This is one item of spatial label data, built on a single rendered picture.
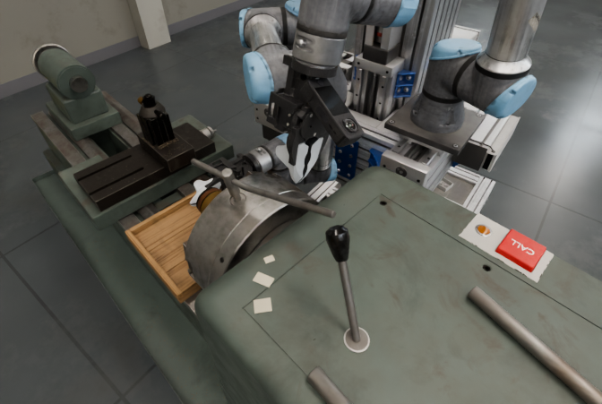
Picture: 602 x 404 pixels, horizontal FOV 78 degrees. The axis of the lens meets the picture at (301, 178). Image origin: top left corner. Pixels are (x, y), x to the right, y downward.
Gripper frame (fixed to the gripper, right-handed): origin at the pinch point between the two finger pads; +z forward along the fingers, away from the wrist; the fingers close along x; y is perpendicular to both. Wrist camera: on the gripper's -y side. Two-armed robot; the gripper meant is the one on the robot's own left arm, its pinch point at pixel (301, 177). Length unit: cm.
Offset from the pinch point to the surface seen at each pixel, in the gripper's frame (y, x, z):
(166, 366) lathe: 29, 10, 84
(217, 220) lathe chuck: 11.9, 8.3, 14.2
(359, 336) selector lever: -23.7, 10.0, 9.5
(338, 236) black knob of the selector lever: -16.7, 11.4, -4.3
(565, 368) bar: -45.0, -3.9, 4.4
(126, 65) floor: 360, -128, 104
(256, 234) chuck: 4.0, 4.8, 13.7
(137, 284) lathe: 63, 3, 82
